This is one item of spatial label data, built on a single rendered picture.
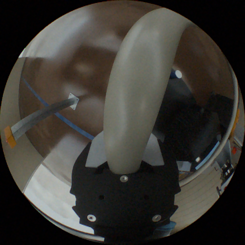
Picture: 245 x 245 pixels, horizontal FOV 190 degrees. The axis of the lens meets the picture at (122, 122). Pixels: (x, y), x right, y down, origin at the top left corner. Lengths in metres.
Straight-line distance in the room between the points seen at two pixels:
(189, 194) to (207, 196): 1.49
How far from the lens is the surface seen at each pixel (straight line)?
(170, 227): 0.24
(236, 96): 0.41
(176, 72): 1.03
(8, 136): 0.76
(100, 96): 1.04
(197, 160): 0.75
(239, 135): 1.71
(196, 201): 6.32
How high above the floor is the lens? 0.98
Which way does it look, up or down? 65 degrees down
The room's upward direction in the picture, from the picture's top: 169 degrees counter-clockwise
